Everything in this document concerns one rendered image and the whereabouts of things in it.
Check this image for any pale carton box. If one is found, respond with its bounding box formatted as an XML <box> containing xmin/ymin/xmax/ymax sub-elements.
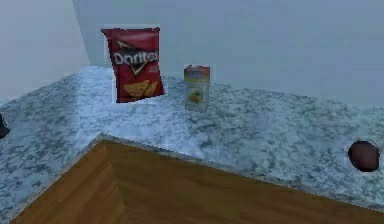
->
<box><xmin>183</xmin><ymin>64</ymin><xmax>211</xmax><ymax>113</ymax></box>

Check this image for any wooden cabinet with marble worktop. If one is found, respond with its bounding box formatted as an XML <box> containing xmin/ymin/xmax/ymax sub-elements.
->
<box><xmin>0</xmin><ymin>65</ymin><xmax>384</xmax><ymax>224</ymax></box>

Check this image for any red chips bag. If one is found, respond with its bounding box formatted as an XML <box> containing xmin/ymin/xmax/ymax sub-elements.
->
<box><xmin>100</xmin><ymin>26</ymin><xmax>166</xmax><ymax>104</ymax></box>

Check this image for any dark brown round object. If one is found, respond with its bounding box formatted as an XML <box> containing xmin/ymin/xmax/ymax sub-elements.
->
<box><xmin>347</xmin><ymin>140</ymin><xmax>381</xmax><ymax>173</ymax></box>

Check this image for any black object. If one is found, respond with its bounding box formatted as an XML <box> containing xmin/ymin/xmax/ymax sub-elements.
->
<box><xmin>0</xmin><ymin>112</ymin><xmax>11</xmax><ymax>140</ymax></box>

